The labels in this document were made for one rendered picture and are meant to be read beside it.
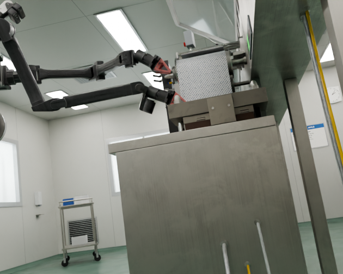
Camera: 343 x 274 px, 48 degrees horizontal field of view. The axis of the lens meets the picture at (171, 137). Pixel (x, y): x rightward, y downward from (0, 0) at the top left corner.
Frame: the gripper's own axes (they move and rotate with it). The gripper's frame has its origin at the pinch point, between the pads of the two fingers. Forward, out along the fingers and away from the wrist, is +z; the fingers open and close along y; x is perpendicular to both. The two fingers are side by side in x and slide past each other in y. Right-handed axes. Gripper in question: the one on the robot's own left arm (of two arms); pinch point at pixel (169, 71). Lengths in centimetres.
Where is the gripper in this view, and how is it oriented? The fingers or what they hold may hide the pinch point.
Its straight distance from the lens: 190.2
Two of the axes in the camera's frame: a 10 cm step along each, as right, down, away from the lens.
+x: 5.1, -8.6, 0.6
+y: -1.7, -1.7, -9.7
